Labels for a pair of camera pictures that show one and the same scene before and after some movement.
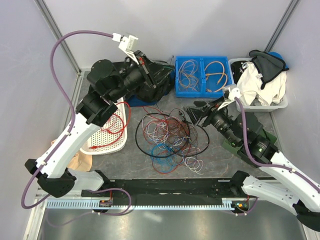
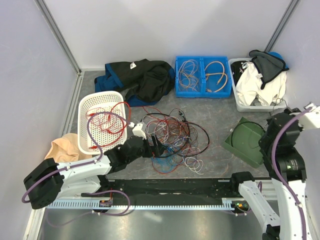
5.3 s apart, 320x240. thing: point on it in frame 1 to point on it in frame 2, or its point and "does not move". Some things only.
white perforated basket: x=110 y=137 does not move
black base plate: x=165 y=189 does not move
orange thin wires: x=187 y=76 does not move
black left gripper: x=154 y=71 to x=159 y=147
